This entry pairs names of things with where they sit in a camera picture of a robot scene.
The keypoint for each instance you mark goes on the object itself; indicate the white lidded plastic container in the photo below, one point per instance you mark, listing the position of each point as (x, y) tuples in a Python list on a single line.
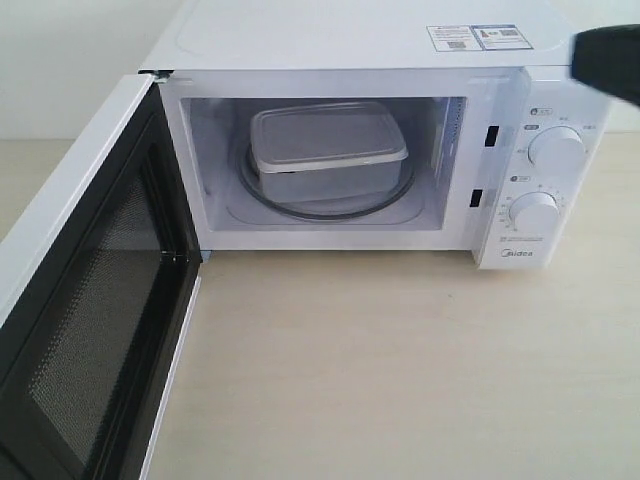
[(326, 152)]

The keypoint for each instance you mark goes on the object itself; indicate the white microwave door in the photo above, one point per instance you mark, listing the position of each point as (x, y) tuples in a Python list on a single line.
[(98, 279)]

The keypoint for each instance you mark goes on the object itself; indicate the white microwave oven body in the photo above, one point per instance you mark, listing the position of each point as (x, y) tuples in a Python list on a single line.
[(467, 118)]

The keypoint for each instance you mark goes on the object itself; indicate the glass turntable plate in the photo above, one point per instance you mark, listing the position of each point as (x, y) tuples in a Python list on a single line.
[(320, 210)]

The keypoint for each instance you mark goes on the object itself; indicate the lower white timer knob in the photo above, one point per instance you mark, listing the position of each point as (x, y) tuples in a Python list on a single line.
[(535, 212)]

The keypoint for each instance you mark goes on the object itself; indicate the warning label sticker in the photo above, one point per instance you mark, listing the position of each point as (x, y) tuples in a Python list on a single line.
[(470, 38)]

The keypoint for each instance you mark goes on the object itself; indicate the upper white control knob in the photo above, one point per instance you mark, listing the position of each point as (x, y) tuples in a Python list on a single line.
[(557, 149)]

